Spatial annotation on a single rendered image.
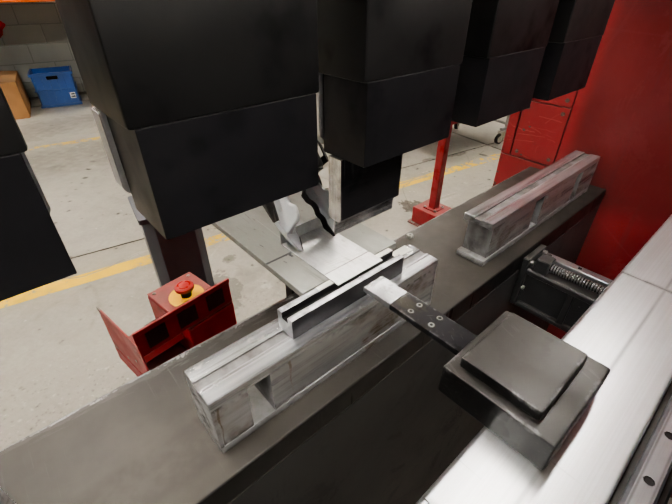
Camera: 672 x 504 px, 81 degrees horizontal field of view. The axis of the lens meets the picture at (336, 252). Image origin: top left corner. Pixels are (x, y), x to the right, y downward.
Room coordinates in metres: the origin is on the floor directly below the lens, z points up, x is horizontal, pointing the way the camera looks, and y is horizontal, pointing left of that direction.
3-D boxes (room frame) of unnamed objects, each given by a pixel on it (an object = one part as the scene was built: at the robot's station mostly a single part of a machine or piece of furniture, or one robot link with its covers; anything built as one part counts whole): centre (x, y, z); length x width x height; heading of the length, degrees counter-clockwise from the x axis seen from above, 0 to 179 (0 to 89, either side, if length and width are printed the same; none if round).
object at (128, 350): (0.59, 0.34, 0.75); 0.20 x 0.16 x 0.18; 140
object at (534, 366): (0.31, -0.13, 1.01); 0.26 x 0.12 x 0.05; 41
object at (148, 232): (1.08, 0.52, 0.39); 0.18 x 0.18 x 0.77; 32
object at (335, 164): (0.43, -0.04, 1.13); 0.10 x 0.02 x 0.10; 131
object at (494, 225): (0.80, -0.45, 0.92); 0.50 x 0.06 x 0.10; 131
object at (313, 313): (0.41, -0.01, 0.98); 0.20 x 0.03 x 0.03; 131
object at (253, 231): (0.54, 0.06, 1.00); 0.26 x 0.18 x 0.01; 41
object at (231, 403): (0.39, 0.01, 0.92); 0.39 x 0.06 x 0.10; 131
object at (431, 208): (2.25, -0.63, 0.41); 0.25 x 0.20 x 0.83; 41
